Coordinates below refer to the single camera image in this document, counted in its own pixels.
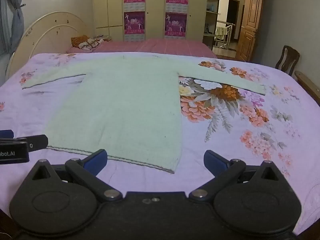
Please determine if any light green knitted sweater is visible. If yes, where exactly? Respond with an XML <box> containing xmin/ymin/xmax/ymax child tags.
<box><xmin>21</xmin><ymin>55</ymin><xmax>267</xmax><ymax>174</ymax></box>

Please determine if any dark wooden chair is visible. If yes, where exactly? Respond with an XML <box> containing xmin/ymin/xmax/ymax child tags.
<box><xmin>275</xmin><ymin>45</ymin><xmax>300</xmax><ymax>77</ymax></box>

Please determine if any grey blue curtain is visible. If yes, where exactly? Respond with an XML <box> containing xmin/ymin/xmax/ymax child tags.
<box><xmin>0</xmin><ymin>0</ymin><xmax>26</xmax><ymax>55</ymax></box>

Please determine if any open shelf unit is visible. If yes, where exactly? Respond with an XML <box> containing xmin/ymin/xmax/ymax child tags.
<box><xmin>203</xmin><ymin>0</ymin><xmax>222</xmax><ymax>51</ymax></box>

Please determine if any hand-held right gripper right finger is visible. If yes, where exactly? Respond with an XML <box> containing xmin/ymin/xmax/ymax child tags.
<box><xmin>189</xmin><ymin>150</ymin><xmax>288</xmax><ymax>202</ymax></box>

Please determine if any pink striped bed cover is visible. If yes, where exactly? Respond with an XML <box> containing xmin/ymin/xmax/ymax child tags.
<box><xmin>66</xmin><ymin>38</ymin><xmax>218</xmax><ymax>58</ymax></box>

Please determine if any metal stair railing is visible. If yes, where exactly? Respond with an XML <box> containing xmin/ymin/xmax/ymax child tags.
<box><xmin>213</xmin><ymin>22</ymin><xmax>236</xmax><ymax>49</ymax></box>

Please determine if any cream wardrobe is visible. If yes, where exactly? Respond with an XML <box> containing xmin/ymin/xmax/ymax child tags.
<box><xmin>92</xmin><ymin>0</ymin><xmax>222</xmax><ymax>43</ymax></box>

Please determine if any lilac floral bed sheet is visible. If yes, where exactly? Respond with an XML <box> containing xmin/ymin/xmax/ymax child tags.
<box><xmin>0</xmin><ymin>52</ymin><xmax>320</xmax><ymax>236</ymax></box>

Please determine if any cream curved bed headboard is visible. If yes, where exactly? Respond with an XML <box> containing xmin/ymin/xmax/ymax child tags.
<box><xmin>5</xmin><ymin>11</ymin><xmax>97</xmax><ymax>80</ymax></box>

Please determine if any wooden furniture armrest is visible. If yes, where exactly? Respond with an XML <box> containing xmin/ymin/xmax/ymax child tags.
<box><xmin>294</xmin><ymin>71</ymin><xmax>320</xmax><ymax>106</ymax></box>

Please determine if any orange patterned pillow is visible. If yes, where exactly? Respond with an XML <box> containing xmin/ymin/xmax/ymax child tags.
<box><xmin>71</xmin><ymin>35</ymin><xmax>105</xmax><ymax>49</ymax></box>

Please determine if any brown wooden door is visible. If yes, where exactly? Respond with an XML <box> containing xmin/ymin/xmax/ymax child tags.
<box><xmin>236</xmin><ymin>0</ymin><xmax>263</xmax><ymax>62</ymax></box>

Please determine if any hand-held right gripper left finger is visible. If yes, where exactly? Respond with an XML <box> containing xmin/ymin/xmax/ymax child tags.
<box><xmin>24</xmin><ymin>149</ymin><xmax>123</xmax><ymax>202</ymax></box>

